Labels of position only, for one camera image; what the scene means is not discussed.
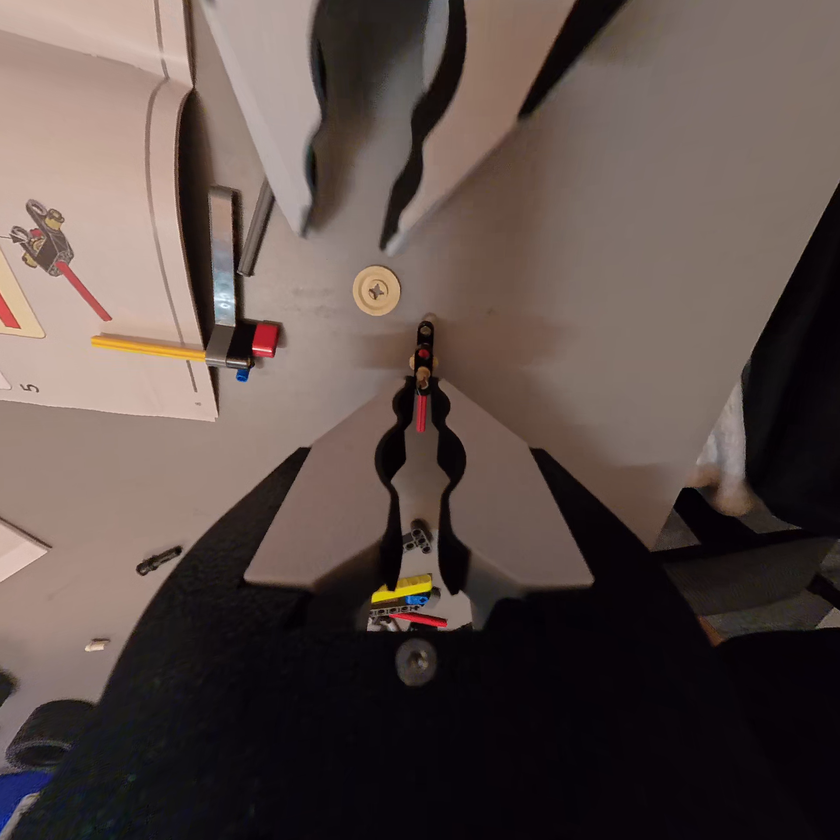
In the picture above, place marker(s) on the grey lego beam yellow axle assembly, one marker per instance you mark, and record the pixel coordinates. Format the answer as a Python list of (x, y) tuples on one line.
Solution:
[(223, 275)]

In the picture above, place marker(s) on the person's black clothing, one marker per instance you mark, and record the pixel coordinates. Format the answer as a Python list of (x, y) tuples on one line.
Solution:
[(800, 394)]

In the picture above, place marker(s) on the black lego pin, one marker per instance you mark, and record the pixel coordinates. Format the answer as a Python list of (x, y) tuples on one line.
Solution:
[(159, 560)]

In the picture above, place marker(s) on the lego instruction booklet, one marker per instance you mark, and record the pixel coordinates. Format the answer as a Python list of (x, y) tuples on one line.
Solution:
[(85, 164)]

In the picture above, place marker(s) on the black lego tire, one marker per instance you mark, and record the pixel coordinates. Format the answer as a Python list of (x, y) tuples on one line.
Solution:
[(49, 732), (6, 688)]

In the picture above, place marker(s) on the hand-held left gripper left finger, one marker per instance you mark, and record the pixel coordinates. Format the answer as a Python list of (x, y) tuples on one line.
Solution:
[(328, 512)]

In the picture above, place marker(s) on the tan round lego gear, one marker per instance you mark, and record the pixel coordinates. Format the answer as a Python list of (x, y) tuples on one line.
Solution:
[(376, 291)]

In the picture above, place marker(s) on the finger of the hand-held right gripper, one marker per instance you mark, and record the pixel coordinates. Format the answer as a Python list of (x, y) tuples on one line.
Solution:
[(262, 65), (505, 59)]

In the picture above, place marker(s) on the white fuzzy cloth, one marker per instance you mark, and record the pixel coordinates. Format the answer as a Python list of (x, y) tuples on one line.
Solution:
[(725, 459)]

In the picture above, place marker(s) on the dark grey lego connector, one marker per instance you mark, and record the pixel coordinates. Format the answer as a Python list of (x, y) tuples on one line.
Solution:
[(417, 537)]

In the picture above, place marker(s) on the loose red lego axle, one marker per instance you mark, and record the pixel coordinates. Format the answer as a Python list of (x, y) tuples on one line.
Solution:
[(423, 619)]

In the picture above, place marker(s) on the long grey lego axle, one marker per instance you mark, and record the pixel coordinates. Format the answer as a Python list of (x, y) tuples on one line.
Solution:
[(256, 226)]

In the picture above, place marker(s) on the small white lego piece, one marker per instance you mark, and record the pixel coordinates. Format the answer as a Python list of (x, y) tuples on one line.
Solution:
[(97, 645)]

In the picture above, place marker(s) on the blue lego pin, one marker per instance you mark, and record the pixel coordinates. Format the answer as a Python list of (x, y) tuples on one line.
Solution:
[(417, 599)]

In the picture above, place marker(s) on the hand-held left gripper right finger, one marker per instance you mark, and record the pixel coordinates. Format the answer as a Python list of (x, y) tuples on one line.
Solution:
[(518, 518)]

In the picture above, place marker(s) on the white paper sheet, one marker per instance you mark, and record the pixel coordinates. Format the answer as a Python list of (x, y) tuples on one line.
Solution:
[(16, 548)]

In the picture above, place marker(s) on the black chair base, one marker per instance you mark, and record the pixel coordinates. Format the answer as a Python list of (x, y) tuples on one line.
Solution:
[(705, 518)]

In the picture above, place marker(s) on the blue lego piece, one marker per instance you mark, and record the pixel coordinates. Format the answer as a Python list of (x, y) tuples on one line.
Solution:
[(23, 800)]

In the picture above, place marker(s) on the black lego assembly red axle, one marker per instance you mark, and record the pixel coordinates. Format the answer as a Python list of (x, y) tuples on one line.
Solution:
[(421, 410)]

